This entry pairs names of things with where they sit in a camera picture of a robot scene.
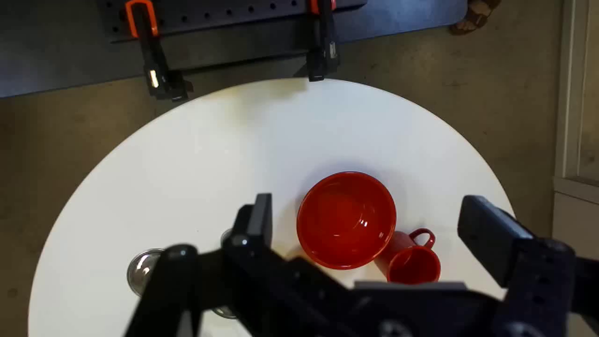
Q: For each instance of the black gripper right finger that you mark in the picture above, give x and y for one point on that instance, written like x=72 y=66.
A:
x=494 y=235

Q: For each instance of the white framed panel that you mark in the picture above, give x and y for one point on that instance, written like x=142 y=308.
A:
x=578 y=124

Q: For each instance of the orange black bar clamp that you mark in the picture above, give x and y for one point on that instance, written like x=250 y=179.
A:
x=153 y=63
x=325 y=48

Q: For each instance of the red mug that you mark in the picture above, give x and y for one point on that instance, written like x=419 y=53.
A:
x=413 y=263

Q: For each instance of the red bowl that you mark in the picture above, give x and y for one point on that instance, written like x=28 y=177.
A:
x=348 y=220

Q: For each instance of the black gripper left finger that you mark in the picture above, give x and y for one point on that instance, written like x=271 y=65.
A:
x=258 y=220

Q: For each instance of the brown woven object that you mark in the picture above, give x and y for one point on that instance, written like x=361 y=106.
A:
x=475 y=16

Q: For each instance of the steel pan lid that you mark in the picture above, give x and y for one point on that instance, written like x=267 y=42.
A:
x=144 y=272

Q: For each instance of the black perforated mounting board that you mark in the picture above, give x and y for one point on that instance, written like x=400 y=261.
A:
x=237 y=16

